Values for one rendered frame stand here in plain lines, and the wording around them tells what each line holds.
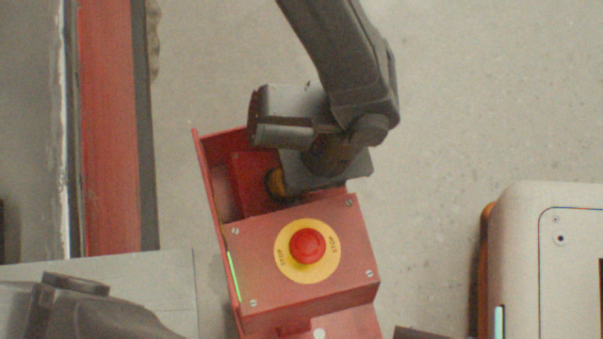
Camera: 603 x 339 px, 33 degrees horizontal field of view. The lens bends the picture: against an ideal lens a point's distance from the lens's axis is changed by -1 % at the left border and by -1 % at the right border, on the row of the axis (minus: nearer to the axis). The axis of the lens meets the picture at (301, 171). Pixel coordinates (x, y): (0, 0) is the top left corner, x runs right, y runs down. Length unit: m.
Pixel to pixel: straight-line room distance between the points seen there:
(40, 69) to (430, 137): 1.05
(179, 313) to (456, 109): 1.23
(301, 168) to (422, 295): 0.84
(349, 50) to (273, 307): 0.34
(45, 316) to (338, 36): 0.36
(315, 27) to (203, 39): 1.23
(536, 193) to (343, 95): 0.81
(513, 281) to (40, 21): 0.88
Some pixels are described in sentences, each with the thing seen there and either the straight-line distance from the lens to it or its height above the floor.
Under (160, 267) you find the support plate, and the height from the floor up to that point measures 1.00.
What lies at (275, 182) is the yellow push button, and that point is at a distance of 1.18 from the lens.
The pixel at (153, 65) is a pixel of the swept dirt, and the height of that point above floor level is 0.00.
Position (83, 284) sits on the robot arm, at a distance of 0.63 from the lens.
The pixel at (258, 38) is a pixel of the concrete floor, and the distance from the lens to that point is 2.06.
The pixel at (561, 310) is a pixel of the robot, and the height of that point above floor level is 0.28.
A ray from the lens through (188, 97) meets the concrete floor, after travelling 2.02.
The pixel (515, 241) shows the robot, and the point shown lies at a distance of 1.67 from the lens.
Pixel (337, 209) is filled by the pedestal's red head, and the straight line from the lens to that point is 1.12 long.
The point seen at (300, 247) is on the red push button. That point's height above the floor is 0.81.
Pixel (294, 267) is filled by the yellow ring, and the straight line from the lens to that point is 1.10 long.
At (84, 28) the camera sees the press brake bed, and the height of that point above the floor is 0.75.
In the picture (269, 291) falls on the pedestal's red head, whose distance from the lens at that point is 1.10.
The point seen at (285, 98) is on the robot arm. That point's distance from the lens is 1.00.
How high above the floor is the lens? 1.86
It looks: 72 degrees down
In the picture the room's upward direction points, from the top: straight up
